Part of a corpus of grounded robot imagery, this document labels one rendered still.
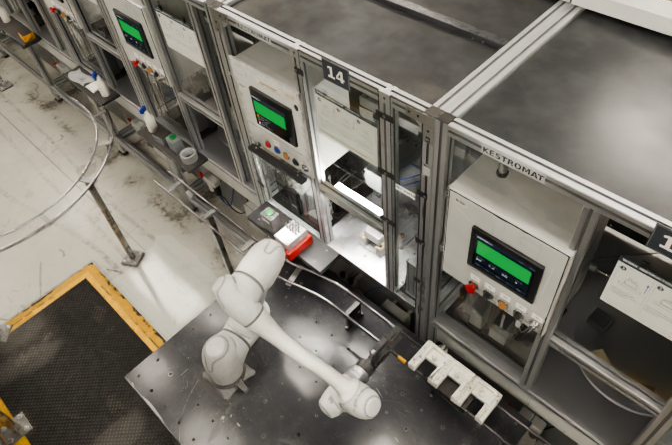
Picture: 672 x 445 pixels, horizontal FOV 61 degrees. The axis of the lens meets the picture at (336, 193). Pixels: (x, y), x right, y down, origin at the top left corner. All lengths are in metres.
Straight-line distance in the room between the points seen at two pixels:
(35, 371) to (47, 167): 1.89
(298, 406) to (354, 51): 1.54
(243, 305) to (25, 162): 3.67
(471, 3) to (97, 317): 2.98
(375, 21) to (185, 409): 1.84
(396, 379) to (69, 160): 3.51
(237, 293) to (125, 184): 2.88
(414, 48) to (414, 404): 1.50
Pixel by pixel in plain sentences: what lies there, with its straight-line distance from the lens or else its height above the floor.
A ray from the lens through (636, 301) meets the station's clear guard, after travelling 1.78.
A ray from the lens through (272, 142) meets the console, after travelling 2.55.
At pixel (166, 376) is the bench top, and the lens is 2.89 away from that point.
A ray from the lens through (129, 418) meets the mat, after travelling 3.65.
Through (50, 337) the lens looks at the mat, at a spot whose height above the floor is 0.01.
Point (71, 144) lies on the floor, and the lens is 5.41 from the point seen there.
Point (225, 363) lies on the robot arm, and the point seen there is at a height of 0.91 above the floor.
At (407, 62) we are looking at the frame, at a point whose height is 2.01.
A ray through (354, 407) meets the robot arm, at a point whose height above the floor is 1.17.
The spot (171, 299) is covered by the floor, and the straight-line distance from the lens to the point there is 3.96.
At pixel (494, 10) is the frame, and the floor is 2.01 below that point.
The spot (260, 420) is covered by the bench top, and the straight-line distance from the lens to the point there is 2.68.
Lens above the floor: 3.14
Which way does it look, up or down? 48 degrees down
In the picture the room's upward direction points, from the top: 7 degrees counter-clockwise
